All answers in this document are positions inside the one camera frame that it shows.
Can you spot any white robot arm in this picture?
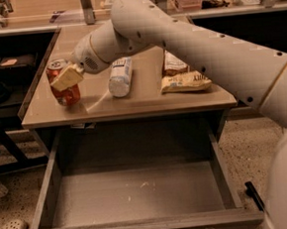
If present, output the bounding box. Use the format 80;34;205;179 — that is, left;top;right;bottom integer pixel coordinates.
51;0;287;229

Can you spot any open grey top drawer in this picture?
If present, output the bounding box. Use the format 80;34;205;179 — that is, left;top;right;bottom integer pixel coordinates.
31;117;263;229

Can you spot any white plastic bottle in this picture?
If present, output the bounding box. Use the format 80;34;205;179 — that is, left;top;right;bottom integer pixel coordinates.
108;57;133;98

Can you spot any grey cabinet with tabletop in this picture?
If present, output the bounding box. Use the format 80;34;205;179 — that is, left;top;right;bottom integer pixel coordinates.
11;11;241;157

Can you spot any red coke can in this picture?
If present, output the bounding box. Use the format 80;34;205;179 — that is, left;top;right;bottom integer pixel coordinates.
46;58;80;106

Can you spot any brown and yellow chip bag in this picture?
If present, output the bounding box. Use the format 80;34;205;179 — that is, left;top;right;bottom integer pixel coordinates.
160;51;212;93

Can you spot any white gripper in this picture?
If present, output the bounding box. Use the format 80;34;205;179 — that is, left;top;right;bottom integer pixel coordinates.
50;35;110;91

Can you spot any black side table frame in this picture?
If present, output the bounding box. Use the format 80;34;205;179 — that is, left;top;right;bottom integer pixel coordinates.
0;100;48;174

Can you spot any black bar on floor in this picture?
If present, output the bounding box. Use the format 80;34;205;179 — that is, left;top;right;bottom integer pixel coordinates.
244;181;265;211

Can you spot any black box on shelf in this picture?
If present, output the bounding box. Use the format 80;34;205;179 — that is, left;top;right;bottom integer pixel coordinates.
0;54;37;85

